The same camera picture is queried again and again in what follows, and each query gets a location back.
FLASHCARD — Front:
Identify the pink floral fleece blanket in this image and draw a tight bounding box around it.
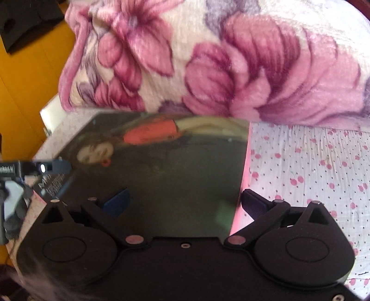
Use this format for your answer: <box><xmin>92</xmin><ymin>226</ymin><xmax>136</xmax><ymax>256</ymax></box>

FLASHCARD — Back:
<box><xmin>59</xmin><ymin>1</ymin><xmax>369</xmax><ymax>132</ymax></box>

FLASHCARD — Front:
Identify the black box lid with portrait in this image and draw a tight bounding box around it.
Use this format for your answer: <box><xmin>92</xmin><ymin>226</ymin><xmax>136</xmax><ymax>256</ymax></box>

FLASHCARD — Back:
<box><xmin>33</xmin><ymin>112</ymin><xmax>249</xmax><ymax>239</ymax></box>

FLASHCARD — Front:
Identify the cherry print bed sheet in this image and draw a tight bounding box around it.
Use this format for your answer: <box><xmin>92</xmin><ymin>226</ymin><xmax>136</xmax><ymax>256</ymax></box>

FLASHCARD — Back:
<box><xmin>5</xmin><ymin>108</ymin><xmax>370</xmax><ymax>301</ymax></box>

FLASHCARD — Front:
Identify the black speaker box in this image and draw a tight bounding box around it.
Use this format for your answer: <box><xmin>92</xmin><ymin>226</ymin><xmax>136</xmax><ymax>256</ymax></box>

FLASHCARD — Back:
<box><xmin>1</xmin><ymin>1</ymin><xmax>64</xmax><ymax>53</ymax></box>

